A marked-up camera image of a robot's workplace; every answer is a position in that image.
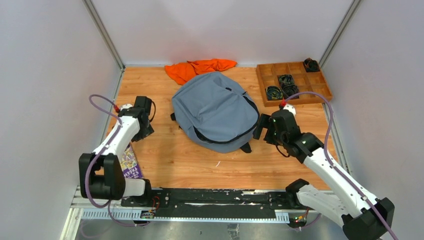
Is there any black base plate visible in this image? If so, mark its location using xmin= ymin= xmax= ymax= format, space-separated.
xmin=120 ymin=188 xmax=309 ymax=220

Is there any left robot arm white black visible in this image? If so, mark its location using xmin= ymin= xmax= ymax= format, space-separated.
xmin=78 ymin=96 xmax=156 ymax=207

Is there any aluminium frame rail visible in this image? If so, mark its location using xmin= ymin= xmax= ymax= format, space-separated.
xmin=59 ymin=185 xmax=382 ymax=240

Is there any rolled dark tie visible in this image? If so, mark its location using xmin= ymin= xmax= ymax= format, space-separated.
xmin=281 ymin=84 xmax=300 ymax=100
xmin=278 ymin=74 xmax=295 ymax=86

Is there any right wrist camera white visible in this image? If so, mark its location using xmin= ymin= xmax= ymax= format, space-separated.
xmin=282 ymin=103 xmax=296 ymax=116

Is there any rolled dark tie lower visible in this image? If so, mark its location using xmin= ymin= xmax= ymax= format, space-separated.
xmin=281 ymin=84 xmax=300 ymax=100

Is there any orange cloth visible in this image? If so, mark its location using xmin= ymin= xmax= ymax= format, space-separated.
xmin=164 ymin=58 xmax=238 ymax=85

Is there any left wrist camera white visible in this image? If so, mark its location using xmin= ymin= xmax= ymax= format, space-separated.
xmin=119 ymin=103 xmax=133 ymax=112

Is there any blue grey backpack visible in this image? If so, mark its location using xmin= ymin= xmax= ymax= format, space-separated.
xmin=171 ymin=72 xmax=260 ymax=154

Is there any rolled dark tie corner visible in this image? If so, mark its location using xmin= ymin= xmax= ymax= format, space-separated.
xmin=302 ymin=57 xmax=320 ymax=73

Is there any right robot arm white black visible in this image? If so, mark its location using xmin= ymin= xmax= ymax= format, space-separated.
xmin=253 ymin=108 xmax=395 ymax=240

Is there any rolled dark tie middle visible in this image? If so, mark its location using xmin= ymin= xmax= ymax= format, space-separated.
xmin=278 ymin=74 xmax=295 ymax=86

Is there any purple treehouse book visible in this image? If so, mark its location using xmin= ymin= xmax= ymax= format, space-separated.
xmin=119 ymin=144 xmax=144 ymax=179

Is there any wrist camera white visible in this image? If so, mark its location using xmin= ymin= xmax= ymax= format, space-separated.
xmin=119 ymin=103 xmax=133 ymax=112
xmin=282 ymin=103 xmax=296 ymax=116

